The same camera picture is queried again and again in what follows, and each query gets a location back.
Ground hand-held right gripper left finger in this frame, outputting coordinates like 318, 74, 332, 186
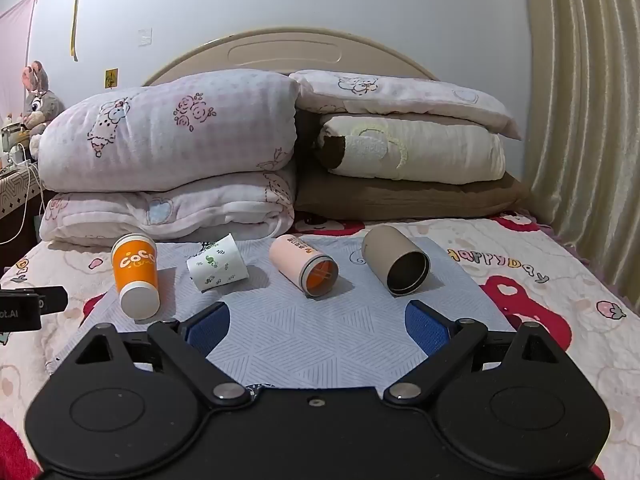
65, 302, 252, 409

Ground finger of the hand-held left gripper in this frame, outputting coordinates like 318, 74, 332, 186
0, 285, 69, 315

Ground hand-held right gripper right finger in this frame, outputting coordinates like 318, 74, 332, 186
382, 299, 572, 408

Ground white cup with green leaves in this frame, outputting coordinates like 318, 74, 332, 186
186, 233, 250, 294

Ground brown paper cup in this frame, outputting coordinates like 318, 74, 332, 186
361, 224, 431, 299

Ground orange paper cup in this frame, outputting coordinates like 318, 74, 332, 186
110, 233, 161, 319

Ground pink paper cup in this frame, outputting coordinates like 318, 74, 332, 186
269, 233, 339, 299

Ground grey patterned mat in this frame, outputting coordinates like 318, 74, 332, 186
46, 235, 517, 392

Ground patterned nightstand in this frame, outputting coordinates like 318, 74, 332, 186
0, 164, 47, 267

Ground brown pillow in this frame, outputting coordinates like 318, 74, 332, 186
293, 109, 532, 222

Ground pink checked folded quilt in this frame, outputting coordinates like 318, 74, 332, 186
37, 70, 300, 249

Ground cream pillow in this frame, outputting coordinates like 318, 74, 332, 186
313, 113, 507, 185

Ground grey rabbit plush toy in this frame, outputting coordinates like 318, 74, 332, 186
20, 59, 66, 137

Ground white printed pillow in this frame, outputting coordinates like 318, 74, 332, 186
288, 69, 522, 140

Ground cream curtain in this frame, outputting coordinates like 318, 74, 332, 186
520, 0, 640, 307

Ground yellow tape strip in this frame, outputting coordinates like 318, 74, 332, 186
69, 0, 89, 63

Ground beige bed headboard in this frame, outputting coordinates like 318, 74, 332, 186
142, 28, 441, 87

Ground white cable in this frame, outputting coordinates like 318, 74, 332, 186
0, 143, 47, 246

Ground pink wall cloth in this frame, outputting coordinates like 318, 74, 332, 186
0, 0, 39, 128

